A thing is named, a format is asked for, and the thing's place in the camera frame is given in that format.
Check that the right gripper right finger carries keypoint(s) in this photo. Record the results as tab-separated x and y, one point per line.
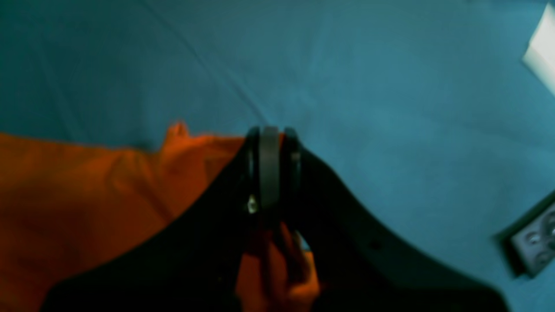
361	265

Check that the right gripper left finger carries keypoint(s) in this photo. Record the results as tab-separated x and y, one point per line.
192	265

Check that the orange t-shirt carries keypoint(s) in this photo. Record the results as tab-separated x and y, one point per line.
67	208

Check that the grey remote control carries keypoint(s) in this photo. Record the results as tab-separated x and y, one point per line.
528	244

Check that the blue table cloth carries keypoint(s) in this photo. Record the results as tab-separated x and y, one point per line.
423	107

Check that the white paper card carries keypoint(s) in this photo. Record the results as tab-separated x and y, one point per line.
540	53

